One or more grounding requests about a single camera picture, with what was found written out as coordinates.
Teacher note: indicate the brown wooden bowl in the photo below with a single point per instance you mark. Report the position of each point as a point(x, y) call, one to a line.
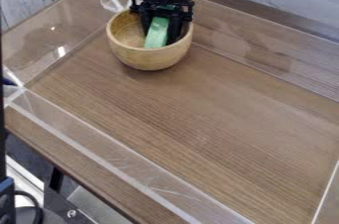
point(125, 40)

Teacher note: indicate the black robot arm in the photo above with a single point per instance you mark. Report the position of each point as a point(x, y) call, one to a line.
point(163, 18)

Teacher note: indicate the black table leg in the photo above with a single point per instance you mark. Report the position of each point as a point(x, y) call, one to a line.
point(56, 180)

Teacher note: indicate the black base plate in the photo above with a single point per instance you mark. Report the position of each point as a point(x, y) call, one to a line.
point(61, 212)

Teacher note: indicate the clear acrylic tray wall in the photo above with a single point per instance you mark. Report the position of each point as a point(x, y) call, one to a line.
point(223, 140)

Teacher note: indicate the green rectangular block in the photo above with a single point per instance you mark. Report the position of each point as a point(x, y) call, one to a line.
point(156, 36)

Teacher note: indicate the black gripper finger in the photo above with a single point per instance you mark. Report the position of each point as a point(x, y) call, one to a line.
point(175, 28)
point(145, 18)

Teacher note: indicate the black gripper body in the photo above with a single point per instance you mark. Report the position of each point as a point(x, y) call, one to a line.
point(164, 8)

